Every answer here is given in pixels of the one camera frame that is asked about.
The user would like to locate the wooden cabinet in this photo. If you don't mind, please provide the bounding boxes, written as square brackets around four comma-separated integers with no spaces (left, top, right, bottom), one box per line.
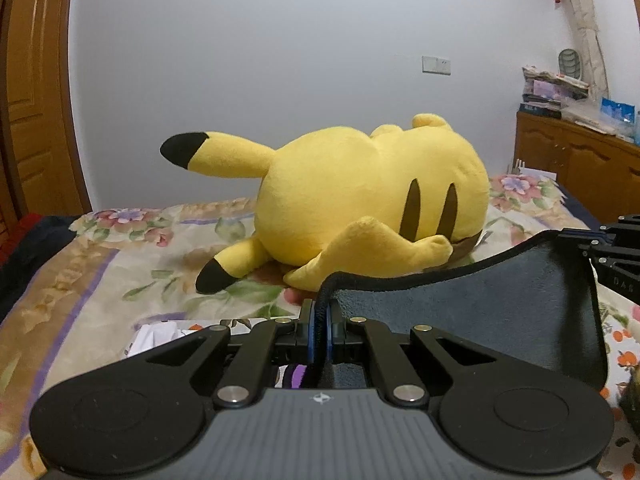
[514,111,640,227]

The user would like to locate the dark grey towel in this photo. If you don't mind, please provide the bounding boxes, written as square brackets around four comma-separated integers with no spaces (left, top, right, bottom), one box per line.
[316,230,609,407]

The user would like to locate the blue picture box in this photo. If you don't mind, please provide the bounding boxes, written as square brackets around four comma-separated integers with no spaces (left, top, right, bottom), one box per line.
[599,97,637,137]

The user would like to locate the dark cloth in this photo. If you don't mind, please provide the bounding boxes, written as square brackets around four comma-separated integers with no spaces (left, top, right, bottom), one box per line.
[0,212,81,323]

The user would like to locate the crumpled white paper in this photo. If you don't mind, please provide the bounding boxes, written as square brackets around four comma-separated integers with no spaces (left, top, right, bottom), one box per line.
[129,322,211,357]

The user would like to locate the floral printed blanket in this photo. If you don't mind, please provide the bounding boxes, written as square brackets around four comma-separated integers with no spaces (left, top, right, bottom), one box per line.
[0,172,601,480]

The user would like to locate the wooden door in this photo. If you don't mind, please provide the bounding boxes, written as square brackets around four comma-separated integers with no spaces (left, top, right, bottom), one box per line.
[0,0,93,226]

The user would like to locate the white wrapped pipe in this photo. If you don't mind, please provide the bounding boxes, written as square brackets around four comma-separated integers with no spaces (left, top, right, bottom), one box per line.
[557,0,610,107]

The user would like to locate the white wall switch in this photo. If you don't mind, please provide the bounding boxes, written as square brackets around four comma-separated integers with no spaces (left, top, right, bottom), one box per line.
[421,55,453,77]

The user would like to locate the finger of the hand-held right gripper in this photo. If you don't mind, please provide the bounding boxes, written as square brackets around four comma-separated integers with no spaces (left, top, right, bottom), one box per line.
[581,240,640,268]
[557,214,640,247]

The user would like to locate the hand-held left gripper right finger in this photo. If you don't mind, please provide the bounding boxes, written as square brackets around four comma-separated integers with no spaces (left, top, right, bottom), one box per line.
[322,304,497,422]

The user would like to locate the yellow plush toy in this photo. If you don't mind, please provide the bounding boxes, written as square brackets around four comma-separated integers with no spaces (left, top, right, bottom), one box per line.
[160,113,491,296]

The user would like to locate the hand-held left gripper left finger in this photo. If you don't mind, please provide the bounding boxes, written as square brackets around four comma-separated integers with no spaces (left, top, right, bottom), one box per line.
[144,300,319,422]

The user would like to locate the stack of books and papers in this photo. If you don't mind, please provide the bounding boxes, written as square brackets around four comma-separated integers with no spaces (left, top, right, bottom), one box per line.
[519,65,590,121]

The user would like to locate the orange fruit print sheet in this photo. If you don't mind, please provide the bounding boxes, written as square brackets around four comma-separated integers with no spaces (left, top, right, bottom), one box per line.
[595,287,640,480]

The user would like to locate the small grey fan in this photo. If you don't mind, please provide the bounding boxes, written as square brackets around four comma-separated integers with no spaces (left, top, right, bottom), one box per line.
[557,48,582,79]

